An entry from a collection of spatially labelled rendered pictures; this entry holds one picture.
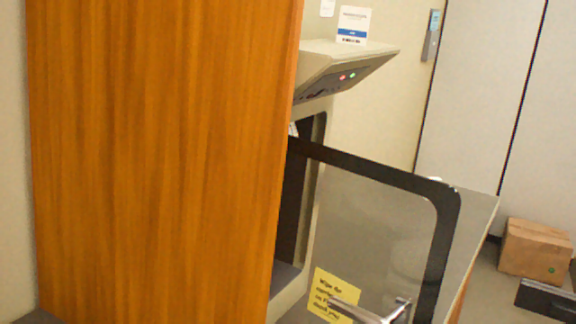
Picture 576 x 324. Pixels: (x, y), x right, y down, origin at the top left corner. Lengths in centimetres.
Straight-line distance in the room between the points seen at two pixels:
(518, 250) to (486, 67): 123
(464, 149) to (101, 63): 329
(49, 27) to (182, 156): 32
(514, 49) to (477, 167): 84
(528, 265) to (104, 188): 313
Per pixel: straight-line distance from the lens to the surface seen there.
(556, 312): 64
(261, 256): 73
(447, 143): 392
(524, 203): 395
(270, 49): 65
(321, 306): 80
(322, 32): 94
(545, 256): 368
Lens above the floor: 159
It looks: 19 degrees down
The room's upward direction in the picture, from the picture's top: 7 degrees clockwise
